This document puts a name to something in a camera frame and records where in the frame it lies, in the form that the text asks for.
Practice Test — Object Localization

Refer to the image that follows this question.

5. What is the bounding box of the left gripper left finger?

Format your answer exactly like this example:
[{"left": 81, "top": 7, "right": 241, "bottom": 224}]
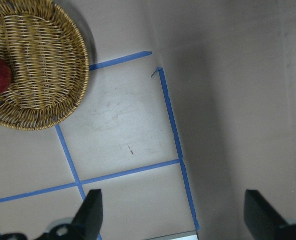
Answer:
[{"left": 40, "top": 189, "right": 103, "bottom": 240}]

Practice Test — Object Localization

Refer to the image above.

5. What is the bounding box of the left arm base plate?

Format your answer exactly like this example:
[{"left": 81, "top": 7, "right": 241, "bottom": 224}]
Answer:
[{"left": 149, "top": 231, "right": 199, "bottom": 240}]

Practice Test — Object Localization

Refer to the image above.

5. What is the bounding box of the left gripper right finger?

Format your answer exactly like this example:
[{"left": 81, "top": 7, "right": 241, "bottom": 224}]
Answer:
[{"left": 243, "top": 189, "right": 296, "bottom": 240}]

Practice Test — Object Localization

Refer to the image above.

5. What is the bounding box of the woven wicker basket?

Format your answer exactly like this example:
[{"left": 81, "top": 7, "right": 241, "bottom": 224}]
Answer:
[{"left": 0, "top": 0, "right": 89, "bottom": 131}]

